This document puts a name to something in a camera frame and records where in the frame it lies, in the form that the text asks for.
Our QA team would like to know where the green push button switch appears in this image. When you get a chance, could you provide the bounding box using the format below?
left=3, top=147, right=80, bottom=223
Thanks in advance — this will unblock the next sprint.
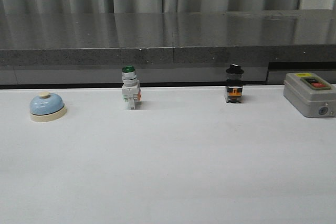
left=122, top=66, right=141, bottom=110

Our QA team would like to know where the grey on off switch box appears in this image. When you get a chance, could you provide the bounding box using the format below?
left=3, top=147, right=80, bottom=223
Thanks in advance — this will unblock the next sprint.
left=283, top=72, right=335, bottom=118

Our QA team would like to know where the black rotary selector switch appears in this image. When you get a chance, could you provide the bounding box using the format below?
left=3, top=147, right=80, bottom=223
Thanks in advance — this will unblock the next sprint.
left=225, top=64, right=244, bottom=103

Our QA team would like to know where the grey stone counter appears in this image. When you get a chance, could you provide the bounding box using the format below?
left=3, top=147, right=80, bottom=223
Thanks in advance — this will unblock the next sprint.
left=1, top=9, right=335, bottom=89

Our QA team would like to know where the blue dome call bell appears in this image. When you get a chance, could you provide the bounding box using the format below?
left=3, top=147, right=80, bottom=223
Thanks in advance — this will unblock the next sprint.
left=29, top=91, right=67, bottom=122

